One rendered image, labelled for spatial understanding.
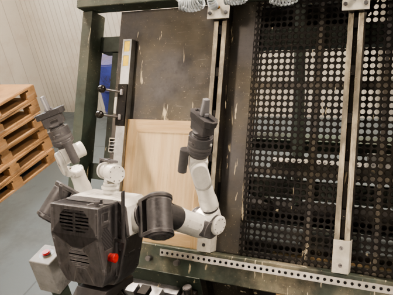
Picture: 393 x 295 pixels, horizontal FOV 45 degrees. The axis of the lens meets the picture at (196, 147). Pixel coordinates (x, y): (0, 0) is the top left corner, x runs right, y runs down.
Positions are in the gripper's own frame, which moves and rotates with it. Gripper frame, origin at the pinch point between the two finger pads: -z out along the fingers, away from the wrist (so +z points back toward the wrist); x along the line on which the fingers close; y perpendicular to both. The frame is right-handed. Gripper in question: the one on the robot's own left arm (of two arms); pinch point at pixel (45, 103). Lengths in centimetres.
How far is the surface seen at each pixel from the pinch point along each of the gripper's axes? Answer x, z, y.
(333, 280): 79, 99, 40
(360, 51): 121, 25, 20
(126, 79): 31.6, 6.4, -35.2
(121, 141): 18.4, 31.9, -27.1
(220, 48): 76, 7, -15
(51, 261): -29, 65, -3
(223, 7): 83, -9, -12
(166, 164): 34, 47, -14
